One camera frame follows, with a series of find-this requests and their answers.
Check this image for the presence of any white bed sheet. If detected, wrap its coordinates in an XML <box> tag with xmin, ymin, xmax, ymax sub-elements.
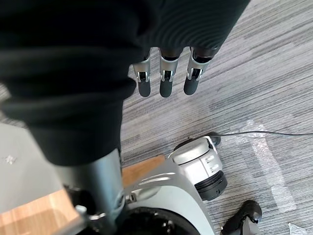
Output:
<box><xmin>0</xmin><ymin>122</ymin><xmax>65</xmax><ymax>212</ymax></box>

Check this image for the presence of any thin dark floor cable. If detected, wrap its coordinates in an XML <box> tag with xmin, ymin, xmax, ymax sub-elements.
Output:
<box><xmin>215</xmin><ymin>131</ymin><xmax>313</xmax><ymax>138</ymax></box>

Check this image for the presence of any small clear plastic scrap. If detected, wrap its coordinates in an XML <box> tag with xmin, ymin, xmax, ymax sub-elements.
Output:
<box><xmin>287</xmin><ymin>221</ymin><xmax>313</xmax><ymax>235</ymax></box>

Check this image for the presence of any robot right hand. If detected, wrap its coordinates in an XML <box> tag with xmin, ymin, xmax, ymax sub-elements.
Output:
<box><xmin>0</xmin><ymin>0</ymin><xmax>250</xmax><ymax>233</ymax></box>

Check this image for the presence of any clear bubble wrap sheet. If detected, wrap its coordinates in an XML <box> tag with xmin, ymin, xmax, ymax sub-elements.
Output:
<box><xmin>239</xmin><ymin>119</ymin><xmax>298</xmax><ymax>213</ymax></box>

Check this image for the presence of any robot dark foot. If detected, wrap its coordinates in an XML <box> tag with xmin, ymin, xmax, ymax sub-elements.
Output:
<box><xmin>221</xmin><ymin>199</ymin><xmax>264</xmax><ymax>235</ymax></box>

